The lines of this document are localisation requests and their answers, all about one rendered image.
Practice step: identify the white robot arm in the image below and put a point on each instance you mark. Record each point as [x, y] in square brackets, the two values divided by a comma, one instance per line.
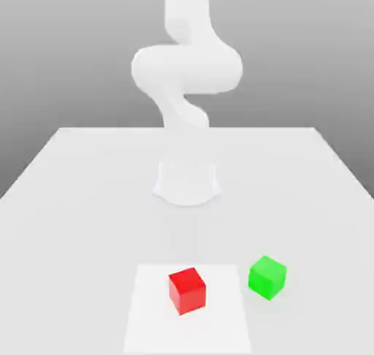
[187, 68]

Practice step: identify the small green cube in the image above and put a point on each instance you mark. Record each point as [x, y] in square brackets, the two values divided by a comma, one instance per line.
[267, 277]

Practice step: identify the small red cube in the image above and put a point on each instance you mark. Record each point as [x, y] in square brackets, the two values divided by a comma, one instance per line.
[187, 290]

